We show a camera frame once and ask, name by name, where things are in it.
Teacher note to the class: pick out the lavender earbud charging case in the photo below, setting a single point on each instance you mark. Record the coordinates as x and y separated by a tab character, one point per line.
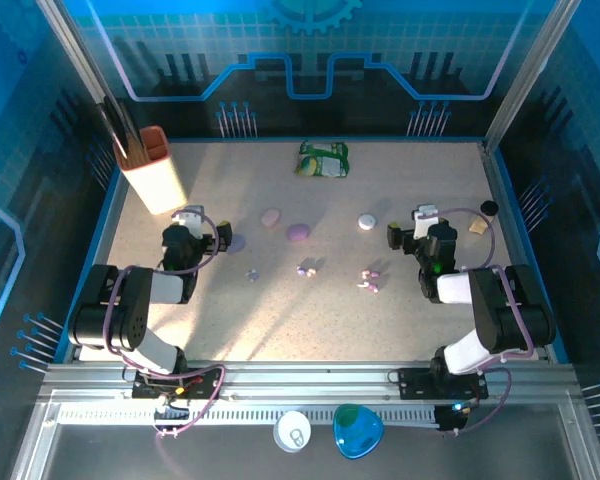
237	245

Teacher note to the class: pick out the white earbud charging case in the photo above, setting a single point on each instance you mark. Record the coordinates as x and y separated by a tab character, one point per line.
366	222

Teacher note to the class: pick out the pink earbud charging case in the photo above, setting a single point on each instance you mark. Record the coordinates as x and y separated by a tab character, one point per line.
270	218

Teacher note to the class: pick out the mauve earbud charging case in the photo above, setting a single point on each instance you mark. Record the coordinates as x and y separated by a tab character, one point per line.
298	232

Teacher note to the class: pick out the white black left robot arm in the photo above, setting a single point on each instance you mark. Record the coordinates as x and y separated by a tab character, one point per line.
130	310

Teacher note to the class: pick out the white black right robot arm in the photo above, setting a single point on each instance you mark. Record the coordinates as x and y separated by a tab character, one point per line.
510	310

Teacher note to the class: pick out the tan bottle with black cap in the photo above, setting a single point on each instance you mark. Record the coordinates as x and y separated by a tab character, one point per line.
478	226

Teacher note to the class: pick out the salmon utensil holder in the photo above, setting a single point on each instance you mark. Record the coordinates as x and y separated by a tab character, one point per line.
155	185

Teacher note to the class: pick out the green snack bag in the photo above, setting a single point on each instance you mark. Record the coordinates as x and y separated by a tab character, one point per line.
322	160

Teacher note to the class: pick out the wooden chopstick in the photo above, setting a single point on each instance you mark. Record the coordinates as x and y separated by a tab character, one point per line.
134	150
141	150

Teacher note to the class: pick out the black kitchen utensil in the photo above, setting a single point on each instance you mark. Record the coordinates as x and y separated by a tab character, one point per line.
128	122

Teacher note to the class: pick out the black controller board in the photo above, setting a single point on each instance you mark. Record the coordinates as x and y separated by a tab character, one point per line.
450	420

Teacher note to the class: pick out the blue triangular plastic container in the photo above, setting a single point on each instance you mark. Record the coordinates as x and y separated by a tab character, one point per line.
357	432

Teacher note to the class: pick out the white pull-tab can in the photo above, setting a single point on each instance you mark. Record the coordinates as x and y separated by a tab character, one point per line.
292	430

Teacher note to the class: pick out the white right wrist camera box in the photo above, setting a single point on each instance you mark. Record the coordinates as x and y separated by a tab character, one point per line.
425	222

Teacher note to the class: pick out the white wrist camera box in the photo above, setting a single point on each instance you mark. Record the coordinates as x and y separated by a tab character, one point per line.
425	222
194	222

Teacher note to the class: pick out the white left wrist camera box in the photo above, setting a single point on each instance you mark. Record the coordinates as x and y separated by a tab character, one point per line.
194	222

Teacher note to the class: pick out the aluminium table side rail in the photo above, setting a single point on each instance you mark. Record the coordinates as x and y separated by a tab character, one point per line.
105	220
502	190

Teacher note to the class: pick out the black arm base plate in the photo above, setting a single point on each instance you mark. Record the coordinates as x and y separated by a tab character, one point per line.
205	387
415	385

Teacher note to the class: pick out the long aluminium base rail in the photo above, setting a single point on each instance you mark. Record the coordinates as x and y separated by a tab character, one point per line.
305	380

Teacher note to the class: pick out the aluminium corner post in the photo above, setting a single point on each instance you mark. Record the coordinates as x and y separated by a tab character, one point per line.
530	65
75	60

